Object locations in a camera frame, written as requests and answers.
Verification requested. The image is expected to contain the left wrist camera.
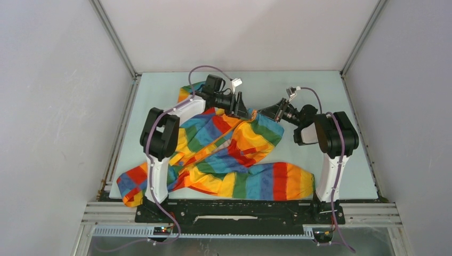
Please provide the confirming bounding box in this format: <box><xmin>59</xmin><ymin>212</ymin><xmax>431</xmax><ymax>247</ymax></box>
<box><xmin>231</xmin><ymin>78</ymin><xmax>243</xmax><ymax>93</ymax></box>

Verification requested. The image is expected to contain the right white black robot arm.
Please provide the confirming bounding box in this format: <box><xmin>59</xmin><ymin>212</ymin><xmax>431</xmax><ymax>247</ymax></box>
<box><xmin>258</xmin><ymin>98</ymin><xmax>359</xmax><ymax>223</ymax></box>

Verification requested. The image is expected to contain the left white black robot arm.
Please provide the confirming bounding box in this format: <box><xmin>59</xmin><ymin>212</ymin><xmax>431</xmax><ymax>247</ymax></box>
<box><xmin>140</xmin><ymin>75</ymin><xmax>251</xmax><ymax>222</ymax></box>

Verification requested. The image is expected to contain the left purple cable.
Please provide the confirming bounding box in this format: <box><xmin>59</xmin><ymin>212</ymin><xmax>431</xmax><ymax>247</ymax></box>
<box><xmin>93</xmin><ymin>65</ymin><xmax>234</xmax><ymax>254</ymax></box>

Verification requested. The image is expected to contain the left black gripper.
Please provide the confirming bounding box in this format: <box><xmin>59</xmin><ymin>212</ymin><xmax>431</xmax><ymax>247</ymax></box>
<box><xmin>213</xmin><ymin>92</ymin><xmax>251</xmax><ymax>121</ymax></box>

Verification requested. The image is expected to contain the rainbow striped jacket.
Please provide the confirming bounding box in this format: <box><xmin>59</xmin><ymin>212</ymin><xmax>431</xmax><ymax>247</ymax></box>
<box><xmin>116</xmin><ymin>82</ymin><xmax>316</xmax><ymax>208</ymax></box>

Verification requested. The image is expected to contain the white cable duct strip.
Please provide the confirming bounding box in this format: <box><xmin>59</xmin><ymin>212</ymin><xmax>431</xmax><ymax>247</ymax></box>
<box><xmin>92</xmin><ymin>225</ymin><xmax>314</xmax><ymax>239</ymax></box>

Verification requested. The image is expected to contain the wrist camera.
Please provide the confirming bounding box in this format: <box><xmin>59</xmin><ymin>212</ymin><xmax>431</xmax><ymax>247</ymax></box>
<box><xmin>231</xmin><ymin>78</ymin><xmax>243</xmax><ymax>93</ymax></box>
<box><xmin>286</xmin><ymin>87</ymin><xmax>298</xmax><ymax>102</ymax></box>

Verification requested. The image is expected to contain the left aluminium corner post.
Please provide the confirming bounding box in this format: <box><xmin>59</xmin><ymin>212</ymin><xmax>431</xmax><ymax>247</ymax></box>
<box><xmin>89</xmin><ymin>0</ymin><xmax>138</xmax><ymax>80</ymax></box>

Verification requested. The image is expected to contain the aluminium front frame rail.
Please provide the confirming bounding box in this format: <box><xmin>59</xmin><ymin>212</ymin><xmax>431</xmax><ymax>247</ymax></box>
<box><xmin>82</xmin><ymin>200</ymin><xmax>402</xmax><ymax>227</ymax></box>

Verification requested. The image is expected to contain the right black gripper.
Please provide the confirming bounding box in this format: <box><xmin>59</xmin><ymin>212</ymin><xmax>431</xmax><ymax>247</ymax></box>
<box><xmin>258</xmin><ymin>97</ymin><xmax>303</xmax><ymax>127</ymax></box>

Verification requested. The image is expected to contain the aluminium corner post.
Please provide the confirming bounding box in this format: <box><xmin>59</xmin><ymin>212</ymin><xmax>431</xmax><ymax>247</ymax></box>
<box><xmin>89</xmin><ymin>0</ymin><xmax>138</xmax><ymax>80</ymax></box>
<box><xmin>340</xmin><ymin>0</ymin><xmax>389</xmax><ymax>79</ymax></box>

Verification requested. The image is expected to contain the right aluminium corner post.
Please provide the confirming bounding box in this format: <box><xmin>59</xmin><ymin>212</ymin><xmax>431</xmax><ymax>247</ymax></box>
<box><xmin>340</xmin><ymin>0</ymin><xmax>389</xmax><ymax>79</ymax></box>

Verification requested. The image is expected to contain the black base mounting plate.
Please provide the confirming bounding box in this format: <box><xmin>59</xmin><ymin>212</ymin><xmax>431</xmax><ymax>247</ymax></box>
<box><xmin>135</xmin><ymin>199</ymin><xmax>345</xmax><ymax>234</ymax></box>

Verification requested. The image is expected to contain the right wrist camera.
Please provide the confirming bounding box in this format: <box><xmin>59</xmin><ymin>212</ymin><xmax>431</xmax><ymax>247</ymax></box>
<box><xmin>286</xmin><ymin>87</ymin><xmax>298</xmax><ymax>102</ymax></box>

